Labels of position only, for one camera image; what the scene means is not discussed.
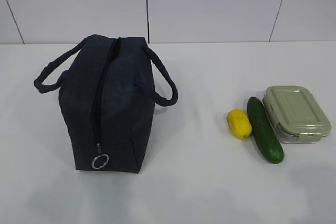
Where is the green lidded glass food container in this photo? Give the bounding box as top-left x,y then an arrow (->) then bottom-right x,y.
262,86 -> 332,144

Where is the dark green cucumber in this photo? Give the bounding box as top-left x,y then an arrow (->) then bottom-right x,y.
247,97 -> 285,164

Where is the silver zipper pull ring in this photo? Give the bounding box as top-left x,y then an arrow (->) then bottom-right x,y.
91,142 -> 109,169

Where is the navy blue fabric lunch bag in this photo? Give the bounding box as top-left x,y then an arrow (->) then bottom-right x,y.
34,35 -> 178,173

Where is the yellow lemon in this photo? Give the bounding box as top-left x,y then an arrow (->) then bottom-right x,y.
227,109 -> 252,140

